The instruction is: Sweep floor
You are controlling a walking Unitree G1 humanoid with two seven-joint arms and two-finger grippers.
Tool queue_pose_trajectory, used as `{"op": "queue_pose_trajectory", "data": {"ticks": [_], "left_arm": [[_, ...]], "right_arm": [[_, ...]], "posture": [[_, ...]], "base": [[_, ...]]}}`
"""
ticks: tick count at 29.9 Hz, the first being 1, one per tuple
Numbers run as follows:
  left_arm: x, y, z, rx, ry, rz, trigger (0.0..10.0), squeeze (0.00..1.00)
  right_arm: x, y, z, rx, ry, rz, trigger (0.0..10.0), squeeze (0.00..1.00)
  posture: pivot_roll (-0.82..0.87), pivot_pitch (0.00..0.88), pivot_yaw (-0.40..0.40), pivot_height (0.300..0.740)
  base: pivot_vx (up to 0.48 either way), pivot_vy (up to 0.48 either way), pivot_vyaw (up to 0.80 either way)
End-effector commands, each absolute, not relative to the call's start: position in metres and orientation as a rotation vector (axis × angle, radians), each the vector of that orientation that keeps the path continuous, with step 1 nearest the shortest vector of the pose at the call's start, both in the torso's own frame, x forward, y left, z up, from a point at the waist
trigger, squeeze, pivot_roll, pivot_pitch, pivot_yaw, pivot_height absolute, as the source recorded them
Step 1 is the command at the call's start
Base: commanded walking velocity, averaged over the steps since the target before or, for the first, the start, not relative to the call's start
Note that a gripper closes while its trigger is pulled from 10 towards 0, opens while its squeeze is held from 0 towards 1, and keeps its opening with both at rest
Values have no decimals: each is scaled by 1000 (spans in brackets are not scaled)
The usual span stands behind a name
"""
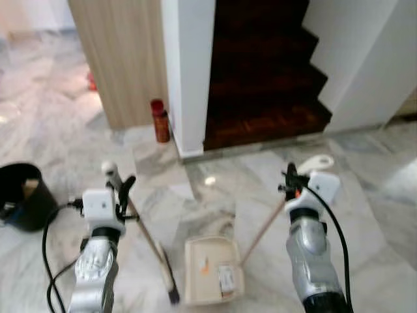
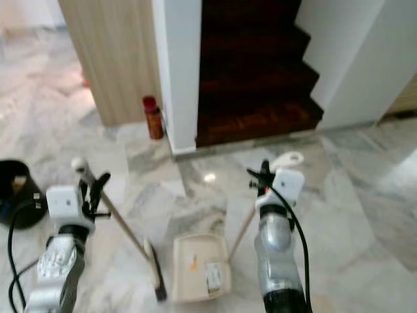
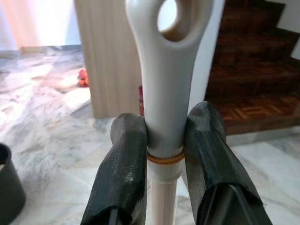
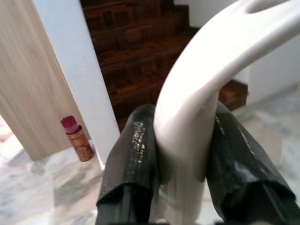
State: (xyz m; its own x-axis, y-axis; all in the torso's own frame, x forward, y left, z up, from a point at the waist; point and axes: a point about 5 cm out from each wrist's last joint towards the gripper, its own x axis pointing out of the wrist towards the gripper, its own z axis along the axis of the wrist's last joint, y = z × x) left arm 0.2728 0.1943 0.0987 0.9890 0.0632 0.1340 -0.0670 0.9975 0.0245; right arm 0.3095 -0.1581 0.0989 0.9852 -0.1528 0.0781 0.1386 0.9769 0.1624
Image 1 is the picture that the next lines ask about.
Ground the light wooden door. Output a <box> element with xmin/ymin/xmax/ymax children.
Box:
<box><xmin>68</xmin><ymin>0</ymin><xmax>171</xmax><ymax>130</ymax></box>

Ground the long-handled broom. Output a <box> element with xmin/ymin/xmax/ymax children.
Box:
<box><xmin>102</xmin><ymin>161</ymin><xmax>182</xmax><ymax>306</ymax></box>

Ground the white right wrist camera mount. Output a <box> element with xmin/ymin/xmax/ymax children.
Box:
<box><xmin>305</xmin><ymin>171</ymin><xmax>341</xmax><ymax>207</ymax></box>

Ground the dark wooden staircase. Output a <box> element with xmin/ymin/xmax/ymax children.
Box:
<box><xmin>203</xmin><ymin>0</ymin><xmax>334</xmax><ymax>151</ymax></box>

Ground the black waste bin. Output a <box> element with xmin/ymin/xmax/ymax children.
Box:
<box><xmin>0</xmin><ymin>162</ymin><xmax>59</xmax><ymax>233</ymax></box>

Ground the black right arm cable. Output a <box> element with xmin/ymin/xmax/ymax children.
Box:
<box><xmin>306</xmin><ymin>186</ymin><xmax>354</xmax><ymax>311</ymax></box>

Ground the beige long-handled dustpan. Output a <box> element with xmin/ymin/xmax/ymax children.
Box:
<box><xmin>184</xmin><ymin>155</ymin><xmax>335</xmax><ymax>306</ymax></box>

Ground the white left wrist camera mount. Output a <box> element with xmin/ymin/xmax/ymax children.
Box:
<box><xmin>82</xmin><ymin>189</ymin><xmax>125</xmax><ymax>230</ymax></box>

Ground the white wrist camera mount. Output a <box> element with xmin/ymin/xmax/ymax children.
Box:
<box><xmin>305</xmin><ymin>171</ymin><xmax>341</xmax><ymax>207</ymax></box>
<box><xmin>82</xmin><ymin>189</ymin><xmax>125</xmax><ymax>230</ymax></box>

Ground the red capped bottle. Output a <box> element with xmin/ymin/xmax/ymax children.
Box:
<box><xmin>151</xmin><ymin>99</ymin><xmax>171</xmax><ymax>143</ymax></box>

